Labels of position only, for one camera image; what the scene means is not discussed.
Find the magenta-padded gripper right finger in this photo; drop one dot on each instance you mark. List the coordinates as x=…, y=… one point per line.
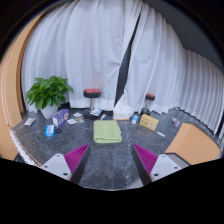
x=150, y=161

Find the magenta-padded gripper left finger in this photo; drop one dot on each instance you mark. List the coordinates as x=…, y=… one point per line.
x=71, y=160

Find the green towel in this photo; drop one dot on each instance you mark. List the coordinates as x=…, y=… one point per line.
x=107, y=131

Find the small white sachet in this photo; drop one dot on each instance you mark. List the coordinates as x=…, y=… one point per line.
x=161, y=134

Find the small black round object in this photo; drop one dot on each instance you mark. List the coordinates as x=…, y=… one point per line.
x=58, y=131

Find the blue and white box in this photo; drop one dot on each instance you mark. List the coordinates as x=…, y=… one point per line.
x=50, y=131

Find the white printed packet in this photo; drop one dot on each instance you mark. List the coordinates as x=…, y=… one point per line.
x=71, y=121

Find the yellow box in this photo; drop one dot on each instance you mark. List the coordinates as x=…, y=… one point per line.
x=149, y=122

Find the clear blister packet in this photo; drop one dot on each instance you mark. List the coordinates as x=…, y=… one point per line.
x=80, y=119

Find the purple box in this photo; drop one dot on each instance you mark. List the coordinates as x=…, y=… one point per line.
x=60, y=117

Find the small blue white box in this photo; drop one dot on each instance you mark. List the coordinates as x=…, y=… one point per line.
x=135, y=119

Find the white card packet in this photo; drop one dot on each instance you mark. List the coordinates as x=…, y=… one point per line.
x=77, y=114

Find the small purple packet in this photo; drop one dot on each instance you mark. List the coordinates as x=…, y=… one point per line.
x=176, y=122

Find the white plant pot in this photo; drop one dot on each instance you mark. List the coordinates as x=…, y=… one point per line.
x=49, y=111

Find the white tube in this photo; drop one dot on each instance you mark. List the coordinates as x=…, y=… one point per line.
x=103, y=116

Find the stack of white booklets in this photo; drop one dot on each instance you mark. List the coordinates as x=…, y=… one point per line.
x=96, y=112

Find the white and orange box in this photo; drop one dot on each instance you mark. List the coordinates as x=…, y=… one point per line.
x=122, y=115

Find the white flat packet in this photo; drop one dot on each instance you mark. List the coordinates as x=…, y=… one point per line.
x=29, y=121

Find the green leafy plant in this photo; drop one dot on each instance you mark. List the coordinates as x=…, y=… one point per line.
x=48, y=91

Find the white curtain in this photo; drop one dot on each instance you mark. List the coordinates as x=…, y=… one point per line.
x=80, y=50
x=166, y=73

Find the black stool with chrome post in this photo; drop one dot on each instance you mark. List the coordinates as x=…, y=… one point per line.
x=92, y=93
x=149, y=97

